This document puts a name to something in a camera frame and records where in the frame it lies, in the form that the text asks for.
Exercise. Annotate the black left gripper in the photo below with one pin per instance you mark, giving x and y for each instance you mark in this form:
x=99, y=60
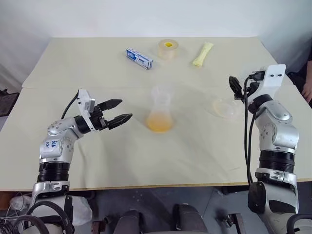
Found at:
x=100, y=120

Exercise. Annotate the bystander bare forearm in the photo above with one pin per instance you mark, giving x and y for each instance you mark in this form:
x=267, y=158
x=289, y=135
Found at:
x=307, y=90

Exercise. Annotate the black equipment case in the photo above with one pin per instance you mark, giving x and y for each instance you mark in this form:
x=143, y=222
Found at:
x=8, y=102

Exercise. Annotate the pale yellow snack packet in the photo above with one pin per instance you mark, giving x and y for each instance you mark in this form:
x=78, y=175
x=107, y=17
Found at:
x=202, y=54

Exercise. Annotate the blue white toothpaste box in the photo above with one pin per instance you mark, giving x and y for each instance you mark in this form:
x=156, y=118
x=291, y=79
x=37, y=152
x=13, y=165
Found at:
x=139, y=58

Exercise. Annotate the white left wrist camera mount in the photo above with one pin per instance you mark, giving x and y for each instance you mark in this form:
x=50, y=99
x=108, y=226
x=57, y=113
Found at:
x=85, y=107

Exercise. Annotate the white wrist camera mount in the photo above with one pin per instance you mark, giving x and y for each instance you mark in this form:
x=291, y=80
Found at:
x=85, y=107
x=273, y=78

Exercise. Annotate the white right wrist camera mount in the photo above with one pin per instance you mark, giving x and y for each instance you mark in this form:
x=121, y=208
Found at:
x=273, y=78

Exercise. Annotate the dark rounded shape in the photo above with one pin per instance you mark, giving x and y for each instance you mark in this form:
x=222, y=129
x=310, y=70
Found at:
x=129, y=223
x=187, y=219

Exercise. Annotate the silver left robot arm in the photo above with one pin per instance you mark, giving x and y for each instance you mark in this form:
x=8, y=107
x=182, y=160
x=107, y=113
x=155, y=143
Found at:
x=58, y=143

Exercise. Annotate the bystander in dark clothes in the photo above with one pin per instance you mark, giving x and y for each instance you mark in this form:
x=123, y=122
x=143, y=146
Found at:
x=309, y=61

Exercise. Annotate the crumpled clear plastic bag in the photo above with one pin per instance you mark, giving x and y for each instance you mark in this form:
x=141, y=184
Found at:
x=83, y=210

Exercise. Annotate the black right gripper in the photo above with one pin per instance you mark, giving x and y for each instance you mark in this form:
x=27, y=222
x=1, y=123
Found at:
x=252, y=91

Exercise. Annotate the black bulky object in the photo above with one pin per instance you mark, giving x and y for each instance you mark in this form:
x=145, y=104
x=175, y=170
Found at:
x=296, y=78

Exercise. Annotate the translucent plastic flask bottle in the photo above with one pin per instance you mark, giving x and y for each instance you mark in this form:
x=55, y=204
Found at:
x=159, y=122

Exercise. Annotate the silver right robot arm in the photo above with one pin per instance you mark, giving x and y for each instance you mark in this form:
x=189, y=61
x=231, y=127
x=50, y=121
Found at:
x=278, y=131

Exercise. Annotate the clear tape roll yellow core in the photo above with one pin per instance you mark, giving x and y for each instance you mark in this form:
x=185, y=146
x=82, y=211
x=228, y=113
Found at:
x=168, y=50

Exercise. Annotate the clear plastic bowl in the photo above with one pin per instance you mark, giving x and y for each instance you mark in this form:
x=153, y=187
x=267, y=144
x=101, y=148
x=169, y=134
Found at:
x=226, y=108

